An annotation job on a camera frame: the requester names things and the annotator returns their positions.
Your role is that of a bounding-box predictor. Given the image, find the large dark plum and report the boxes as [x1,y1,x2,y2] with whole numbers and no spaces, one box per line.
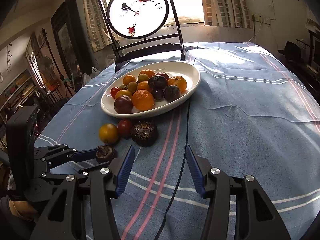
[114,95,133,114]

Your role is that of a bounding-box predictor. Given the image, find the dark wrinkled passion fruit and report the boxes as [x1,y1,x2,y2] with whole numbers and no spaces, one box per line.
[95,145,115,163]

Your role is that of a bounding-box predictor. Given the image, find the bird painting screen stand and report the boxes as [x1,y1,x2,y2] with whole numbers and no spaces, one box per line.
[98,0,185,72]

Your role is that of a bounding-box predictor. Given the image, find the red cherry tomato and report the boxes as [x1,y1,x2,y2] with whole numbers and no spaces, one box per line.
[110,87,120,99]

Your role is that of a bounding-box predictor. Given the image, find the small yellow fruit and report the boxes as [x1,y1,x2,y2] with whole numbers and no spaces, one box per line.
[138,73,149,83]

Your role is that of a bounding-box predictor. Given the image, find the left hand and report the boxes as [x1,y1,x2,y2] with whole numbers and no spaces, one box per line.
[1,196,37,220]

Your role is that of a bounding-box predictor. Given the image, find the standing electric fan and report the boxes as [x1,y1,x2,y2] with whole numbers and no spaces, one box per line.
[37,56,59,92]

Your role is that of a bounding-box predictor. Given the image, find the dark red plum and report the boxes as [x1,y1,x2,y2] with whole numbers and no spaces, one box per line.
[156,72,170,80]

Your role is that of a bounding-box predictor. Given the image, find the black hat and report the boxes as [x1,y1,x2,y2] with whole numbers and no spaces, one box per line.
[278,41,302,60]

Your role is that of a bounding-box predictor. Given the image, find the white oval plate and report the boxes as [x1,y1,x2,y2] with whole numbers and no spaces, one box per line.
[100,61,200,119]

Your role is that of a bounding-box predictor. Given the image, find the blue striped tablecloth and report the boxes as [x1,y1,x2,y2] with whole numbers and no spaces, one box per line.
[34,42,320,240]

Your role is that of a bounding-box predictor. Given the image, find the dark framed painting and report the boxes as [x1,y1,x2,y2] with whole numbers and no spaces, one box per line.
[51,0,93,79]

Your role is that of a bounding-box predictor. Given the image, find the left checked curtain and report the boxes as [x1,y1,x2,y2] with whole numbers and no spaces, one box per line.
[84,0,112,53]

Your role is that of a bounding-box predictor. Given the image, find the small orange kumquat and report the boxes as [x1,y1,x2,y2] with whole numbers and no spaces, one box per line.
[123,74,136,86]

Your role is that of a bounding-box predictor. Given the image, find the right checked curtain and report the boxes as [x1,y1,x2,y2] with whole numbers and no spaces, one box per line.
[202,0,252,29]

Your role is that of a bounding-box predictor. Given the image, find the black cable on table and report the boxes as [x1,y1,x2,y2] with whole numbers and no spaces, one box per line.
[153,100,191,240]

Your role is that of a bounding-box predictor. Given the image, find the yellow-orange tomato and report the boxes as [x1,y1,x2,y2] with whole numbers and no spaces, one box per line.
[114,89,132,99]

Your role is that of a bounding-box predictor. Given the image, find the large mandarin orange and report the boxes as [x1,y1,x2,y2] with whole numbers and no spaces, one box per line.
[140,69,155,78]

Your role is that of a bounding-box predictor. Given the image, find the white plastic bag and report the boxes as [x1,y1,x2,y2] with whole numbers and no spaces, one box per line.
[81,67,100,86]

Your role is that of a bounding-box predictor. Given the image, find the dark cherry with stem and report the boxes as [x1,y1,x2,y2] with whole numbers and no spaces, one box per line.
[152,89,164,101]

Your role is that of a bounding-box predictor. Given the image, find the checked curtain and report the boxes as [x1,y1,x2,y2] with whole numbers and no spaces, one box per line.
[84,0,112,53]
[202,0,252,29]

